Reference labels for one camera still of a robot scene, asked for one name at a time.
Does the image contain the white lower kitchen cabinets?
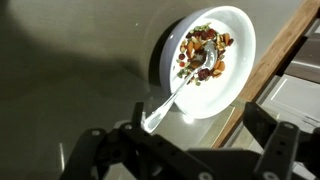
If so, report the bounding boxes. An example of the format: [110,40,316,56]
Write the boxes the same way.
[233,16,320,134]

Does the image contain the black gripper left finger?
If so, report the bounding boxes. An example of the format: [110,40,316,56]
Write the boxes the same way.
[59,101,214,180]

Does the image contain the white ceramic bowl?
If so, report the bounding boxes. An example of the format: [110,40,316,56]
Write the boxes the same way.
[158,5,257,120]

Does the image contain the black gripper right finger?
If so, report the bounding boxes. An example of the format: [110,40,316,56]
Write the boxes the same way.
[243,101,301,180]

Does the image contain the silver metal spoon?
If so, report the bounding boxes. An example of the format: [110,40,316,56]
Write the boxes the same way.
[141,40,218,134]

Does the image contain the mixed nuts and dried fruit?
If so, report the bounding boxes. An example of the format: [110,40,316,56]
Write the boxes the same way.
[175,22,235,87]

